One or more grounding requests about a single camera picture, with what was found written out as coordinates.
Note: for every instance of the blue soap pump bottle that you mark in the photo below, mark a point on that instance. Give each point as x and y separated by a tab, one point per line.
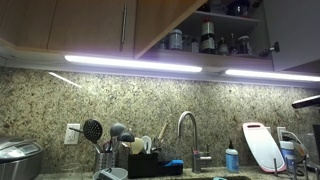
232	160

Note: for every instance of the black skimmer spoon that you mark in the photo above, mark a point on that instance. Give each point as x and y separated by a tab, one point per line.
92	130

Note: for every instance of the black door hinge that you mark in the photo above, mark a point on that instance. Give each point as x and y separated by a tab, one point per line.
270	49

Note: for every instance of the gray cabinet door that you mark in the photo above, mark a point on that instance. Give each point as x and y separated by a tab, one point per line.
296	33

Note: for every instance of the metal dish rack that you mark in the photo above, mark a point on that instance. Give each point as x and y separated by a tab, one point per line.
295	170

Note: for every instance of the silver rice cooker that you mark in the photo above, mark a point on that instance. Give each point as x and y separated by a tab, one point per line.
18	156

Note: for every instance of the jar with gray label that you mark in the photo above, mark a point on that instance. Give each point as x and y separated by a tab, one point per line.
175	40

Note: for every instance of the white spoon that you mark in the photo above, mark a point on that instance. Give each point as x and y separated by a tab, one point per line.
147	142

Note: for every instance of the blue sponge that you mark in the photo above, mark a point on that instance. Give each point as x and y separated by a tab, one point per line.
174	163

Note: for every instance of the gray bowl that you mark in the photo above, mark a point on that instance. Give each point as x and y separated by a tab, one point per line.
118	173

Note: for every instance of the wooden utensil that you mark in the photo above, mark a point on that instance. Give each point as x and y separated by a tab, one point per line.
162	131

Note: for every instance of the wooden cabinet door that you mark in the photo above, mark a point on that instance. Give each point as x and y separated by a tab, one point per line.
23	21
160	20
86	25

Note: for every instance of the perforated metal utensil holder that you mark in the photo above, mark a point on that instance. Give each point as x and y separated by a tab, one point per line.
104	161

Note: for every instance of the under-cabinet light strip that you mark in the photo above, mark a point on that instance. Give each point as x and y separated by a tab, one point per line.
273	75
133	63

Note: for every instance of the wooden cabinet body with shelves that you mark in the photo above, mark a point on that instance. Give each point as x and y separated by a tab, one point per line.
206	60

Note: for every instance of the gray ladle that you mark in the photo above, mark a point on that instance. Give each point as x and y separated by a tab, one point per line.
117	128

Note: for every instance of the small pale bottle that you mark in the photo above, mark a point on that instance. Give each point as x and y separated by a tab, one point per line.
195	46

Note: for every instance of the gray shelf container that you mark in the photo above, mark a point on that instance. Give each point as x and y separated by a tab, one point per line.
217	6

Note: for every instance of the white pink-rimmed cutting board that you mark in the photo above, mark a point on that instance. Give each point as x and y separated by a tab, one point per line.
263	146

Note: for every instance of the metal cutlery piece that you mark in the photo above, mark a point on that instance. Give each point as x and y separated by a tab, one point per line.
156	145

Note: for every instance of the white wall outlet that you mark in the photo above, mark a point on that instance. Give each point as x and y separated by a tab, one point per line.
72	134
280	133

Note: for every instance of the black ladle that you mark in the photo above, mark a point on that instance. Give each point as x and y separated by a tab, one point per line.
126	136

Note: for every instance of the tall dark labelled bottle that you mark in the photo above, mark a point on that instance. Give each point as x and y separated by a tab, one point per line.
207	36

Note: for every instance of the white bottle blue label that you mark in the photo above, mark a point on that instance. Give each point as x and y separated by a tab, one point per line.
287	153

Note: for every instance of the cream spoon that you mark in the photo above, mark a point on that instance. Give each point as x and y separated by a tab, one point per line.
136	146

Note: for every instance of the slim dark bottle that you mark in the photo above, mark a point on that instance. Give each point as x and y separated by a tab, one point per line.
233	45

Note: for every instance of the dark shelf container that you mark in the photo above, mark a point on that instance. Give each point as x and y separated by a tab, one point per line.
239	7

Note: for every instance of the small dark bottle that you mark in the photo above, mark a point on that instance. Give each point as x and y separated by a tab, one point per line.
223	48

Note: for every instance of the glass jar white lid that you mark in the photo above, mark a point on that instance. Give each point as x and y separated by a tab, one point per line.
244	46

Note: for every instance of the black sink caddy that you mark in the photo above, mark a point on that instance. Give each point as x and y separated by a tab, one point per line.
143	165

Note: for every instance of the brushed steel faucet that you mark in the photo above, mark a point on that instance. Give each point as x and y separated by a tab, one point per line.
195	163

